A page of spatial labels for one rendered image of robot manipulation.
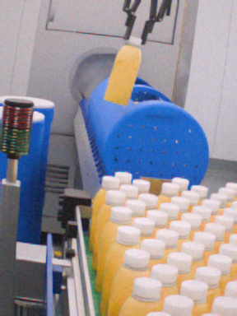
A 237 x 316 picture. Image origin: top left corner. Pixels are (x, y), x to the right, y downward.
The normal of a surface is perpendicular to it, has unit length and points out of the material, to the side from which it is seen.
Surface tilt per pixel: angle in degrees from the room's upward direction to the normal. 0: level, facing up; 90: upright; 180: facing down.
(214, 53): 90
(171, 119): 90
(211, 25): 90
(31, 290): 90
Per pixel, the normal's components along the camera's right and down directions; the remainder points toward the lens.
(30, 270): 0.12, 0.18
